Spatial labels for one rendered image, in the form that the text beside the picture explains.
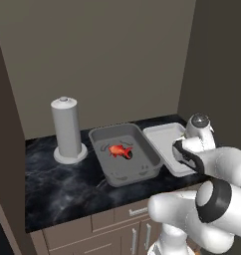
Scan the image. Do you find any red fish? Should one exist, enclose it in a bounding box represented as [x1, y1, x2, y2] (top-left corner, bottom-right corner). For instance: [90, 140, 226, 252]
[108, 143, 134, 160]

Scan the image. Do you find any white tupperware container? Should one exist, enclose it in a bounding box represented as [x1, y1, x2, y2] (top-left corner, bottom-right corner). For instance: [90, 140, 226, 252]
[142, 122, 199, 177]

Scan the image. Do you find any white paper towel roll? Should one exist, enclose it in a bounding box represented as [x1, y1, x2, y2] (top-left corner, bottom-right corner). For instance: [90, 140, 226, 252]
[50, 96, 89, 165]

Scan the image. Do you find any beige drawer front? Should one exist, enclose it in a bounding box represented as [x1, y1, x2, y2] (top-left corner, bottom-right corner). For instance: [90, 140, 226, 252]
[41, 215, 94, 250]
[91, 209, 116, 232]
[113, 198, 155, 224]

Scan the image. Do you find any grey tupperware container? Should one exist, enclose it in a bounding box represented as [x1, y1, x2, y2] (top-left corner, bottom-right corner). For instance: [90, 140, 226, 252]
[88, 123, 164, 188]

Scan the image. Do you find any beige cupboard door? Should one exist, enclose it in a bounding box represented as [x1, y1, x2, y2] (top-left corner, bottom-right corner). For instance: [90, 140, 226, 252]
[138, 217, 165, 255]
[48, 222, 141, 255]

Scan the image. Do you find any silver drawer handle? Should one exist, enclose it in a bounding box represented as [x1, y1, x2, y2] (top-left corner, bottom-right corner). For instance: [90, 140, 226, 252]
[128, 207, 149, 217]

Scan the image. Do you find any silver cupboard door handle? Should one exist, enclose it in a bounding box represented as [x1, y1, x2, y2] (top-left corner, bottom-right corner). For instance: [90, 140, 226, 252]
[130, 227, 138, 255]
[144, 223, 152, 250]

